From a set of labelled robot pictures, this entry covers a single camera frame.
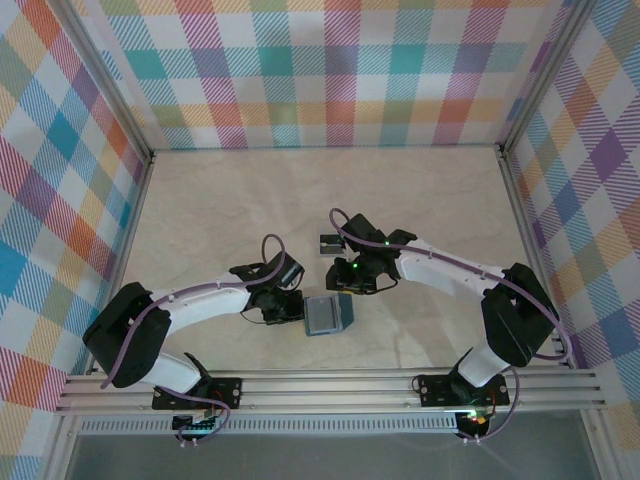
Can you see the teal card holder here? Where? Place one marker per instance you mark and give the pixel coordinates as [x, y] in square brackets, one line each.
[348, 312]

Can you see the light grey credit card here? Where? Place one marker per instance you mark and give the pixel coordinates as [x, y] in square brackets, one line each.
[322, 315]

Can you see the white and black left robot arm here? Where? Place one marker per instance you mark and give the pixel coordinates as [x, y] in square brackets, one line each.
[210, 300]

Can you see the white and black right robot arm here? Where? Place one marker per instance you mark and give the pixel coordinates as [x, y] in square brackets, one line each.
[440, 270]

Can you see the clear plastic tray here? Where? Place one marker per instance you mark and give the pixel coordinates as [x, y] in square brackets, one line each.
[330, 246]

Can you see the black controller board green lights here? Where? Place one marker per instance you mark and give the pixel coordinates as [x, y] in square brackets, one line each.
[197, 425]

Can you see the orange controller board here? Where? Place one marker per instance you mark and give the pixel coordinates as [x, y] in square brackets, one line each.
[477, 422]

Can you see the aluminium mounting rail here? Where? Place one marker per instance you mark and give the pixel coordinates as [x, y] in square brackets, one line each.
[325, 390]

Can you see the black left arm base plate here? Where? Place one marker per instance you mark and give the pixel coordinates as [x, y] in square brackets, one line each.
[230, 390]

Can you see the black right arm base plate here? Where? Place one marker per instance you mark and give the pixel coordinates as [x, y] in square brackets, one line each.
[435, 390]

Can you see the aluminium side rail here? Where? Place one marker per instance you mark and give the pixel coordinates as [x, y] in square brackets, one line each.
[522, 225]
[131, 225]

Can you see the aluminium frame leg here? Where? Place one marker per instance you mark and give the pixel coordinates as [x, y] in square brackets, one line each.
[60, 450]
[597, 450]

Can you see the aluminium frame post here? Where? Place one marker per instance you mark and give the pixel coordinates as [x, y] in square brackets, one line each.
[545, 75]
[108, 75]

